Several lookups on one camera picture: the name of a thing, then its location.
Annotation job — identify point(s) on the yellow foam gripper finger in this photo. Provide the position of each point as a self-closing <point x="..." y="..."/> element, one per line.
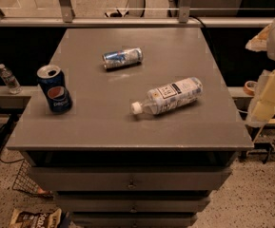
<point x="262" y="107"/>

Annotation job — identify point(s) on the blue label plastic bottle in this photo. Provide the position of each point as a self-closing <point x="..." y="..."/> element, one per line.
<point x="168" y="97"/>

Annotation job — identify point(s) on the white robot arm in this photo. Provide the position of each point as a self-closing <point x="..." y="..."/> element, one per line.
<point x="264" y="41"/>

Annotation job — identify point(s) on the silver blue can lying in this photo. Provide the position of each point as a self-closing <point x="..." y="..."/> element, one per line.
<point x="122" y="58"/>

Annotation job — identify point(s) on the blue pepsi can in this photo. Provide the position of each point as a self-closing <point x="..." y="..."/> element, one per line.
<point x="51" y="79"/>

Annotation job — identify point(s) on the small clear water bottle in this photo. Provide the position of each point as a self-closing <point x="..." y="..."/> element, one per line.
<point x="9" y="79"/>

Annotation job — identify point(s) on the roll of tape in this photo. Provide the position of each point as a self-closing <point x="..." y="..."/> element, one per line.
<point x="249" y="87"/>

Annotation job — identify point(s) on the snack chip bag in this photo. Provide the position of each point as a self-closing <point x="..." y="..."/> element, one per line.
<point x="24" y="219"/>

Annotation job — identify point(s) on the metal railing frame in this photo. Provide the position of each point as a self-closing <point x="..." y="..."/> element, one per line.
<point x="136" y="13"/>

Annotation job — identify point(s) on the wire basket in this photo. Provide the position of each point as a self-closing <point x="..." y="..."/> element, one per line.
<point x="24" y="184"/>

